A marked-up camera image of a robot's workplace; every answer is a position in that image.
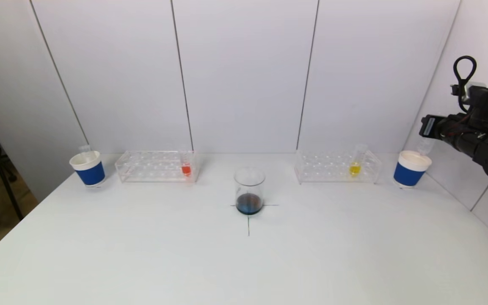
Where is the clear acrylic test tube rack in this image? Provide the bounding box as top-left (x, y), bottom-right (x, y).
top-left (116, 151), bottom-right (198, 184)
top-left (295, 150), bottom-right (382, 184)

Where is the clear glass beaker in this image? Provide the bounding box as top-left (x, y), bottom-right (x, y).
top-left (234, 168), bottom-right (266, 216)

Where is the blue white paper cup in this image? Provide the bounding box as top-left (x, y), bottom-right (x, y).
top-left (69, 151), bottom-right (106, 187)
top-left (393, 151), bottom-right (433, 188)

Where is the test tube with red pigment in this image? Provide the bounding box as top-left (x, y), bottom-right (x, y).
top-left (416, 138), bottom-right (436, 156)
top-left (179, 144), bottom-right (193, 177)

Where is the test tube with yellow pigment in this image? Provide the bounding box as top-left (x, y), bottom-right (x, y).
top-left (349, 144), bottom-right (367, 177)

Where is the thin black camera cable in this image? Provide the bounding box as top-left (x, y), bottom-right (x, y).
top-left (453, 55), bottom-right (478, 114)

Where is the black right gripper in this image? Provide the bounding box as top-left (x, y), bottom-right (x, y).
top-left (419, 114), bottom-right (463, 142)

